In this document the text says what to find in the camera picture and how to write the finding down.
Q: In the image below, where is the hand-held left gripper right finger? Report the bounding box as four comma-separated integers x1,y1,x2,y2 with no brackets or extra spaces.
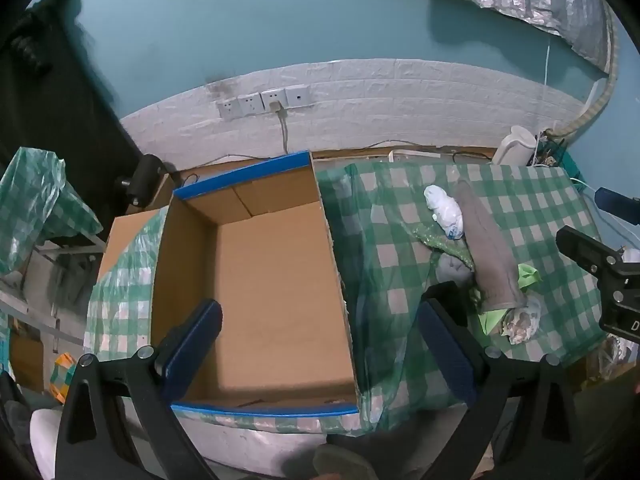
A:
417,281,587,480

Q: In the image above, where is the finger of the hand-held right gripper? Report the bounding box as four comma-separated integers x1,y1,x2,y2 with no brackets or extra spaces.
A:
596,187,640,226
556,225,640,293

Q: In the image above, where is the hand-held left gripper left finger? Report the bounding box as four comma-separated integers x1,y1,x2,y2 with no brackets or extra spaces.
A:
54,298,224,480

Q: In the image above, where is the grey sock ball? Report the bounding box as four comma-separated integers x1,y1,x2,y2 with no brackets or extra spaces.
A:
435,252,473,286

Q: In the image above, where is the cardboard box with blue tape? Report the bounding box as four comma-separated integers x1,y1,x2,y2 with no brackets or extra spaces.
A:
97,150,362,417

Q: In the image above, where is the grey long sock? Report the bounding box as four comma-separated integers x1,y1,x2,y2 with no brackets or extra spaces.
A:
452,180,527,311

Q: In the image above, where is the green glittery cloth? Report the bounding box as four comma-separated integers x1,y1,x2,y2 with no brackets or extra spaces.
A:
412,224,475,271

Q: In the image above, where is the white electric kettle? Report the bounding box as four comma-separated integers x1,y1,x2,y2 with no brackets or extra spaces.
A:
492,125,538,167

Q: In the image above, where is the green checkered plastic tablecloth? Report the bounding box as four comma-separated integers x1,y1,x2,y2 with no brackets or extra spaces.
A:
82,160,608,436

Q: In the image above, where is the orange and green toy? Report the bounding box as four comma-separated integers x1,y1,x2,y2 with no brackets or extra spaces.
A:
47,352,78,403

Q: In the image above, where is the crumpled white plastic bag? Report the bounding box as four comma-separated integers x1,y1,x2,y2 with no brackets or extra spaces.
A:
424,185,466,239

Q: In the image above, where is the curved wooden trim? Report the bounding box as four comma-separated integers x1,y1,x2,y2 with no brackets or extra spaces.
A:
547,5,621,137

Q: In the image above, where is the black cylindrical device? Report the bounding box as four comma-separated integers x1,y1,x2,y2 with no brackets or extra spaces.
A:
117,154,168,208

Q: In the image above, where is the white power strip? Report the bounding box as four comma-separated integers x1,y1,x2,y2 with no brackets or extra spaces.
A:
387,147,441,162

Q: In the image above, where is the green checkered plastic sheet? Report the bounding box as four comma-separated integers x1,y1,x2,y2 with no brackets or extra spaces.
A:
0,146,104,276

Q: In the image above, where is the dark cloth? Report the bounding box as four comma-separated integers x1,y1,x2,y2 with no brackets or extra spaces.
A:
0,0,146,176

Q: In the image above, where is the grey power cable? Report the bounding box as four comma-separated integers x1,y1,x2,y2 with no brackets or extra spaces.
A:
270,101,292,155

